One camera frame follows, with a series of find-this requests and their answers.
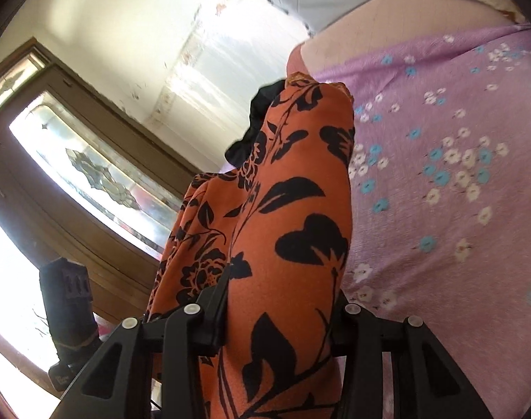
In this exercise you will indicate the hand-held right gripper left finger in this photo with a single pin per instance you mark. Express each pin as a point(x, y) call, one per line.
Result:
point(209, 319)

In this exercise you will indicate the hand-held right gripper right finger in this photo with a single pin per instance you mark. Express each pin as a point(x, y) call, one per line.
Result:
point(357, 332)

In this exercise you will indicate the orange black floral cloth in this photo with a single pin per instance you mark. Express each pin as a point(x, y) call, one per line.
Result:
point(287, 235)

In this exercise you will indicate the wooden door with patterned glass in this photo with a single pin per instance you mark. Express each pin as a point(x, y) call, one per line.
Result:
point(73, 183)

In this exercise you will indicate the purple floral bedsheet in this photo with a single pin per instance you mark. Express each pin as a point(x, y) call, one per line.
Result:
point(444, 227)

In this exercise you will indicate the black crumpled cloth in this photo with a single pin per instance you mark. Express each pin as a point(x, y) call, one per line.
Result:
point(254, 131)

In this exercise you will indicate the pink mattress sheet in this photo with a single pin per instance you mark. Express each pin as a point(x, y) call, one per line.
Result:
point(401, 30)

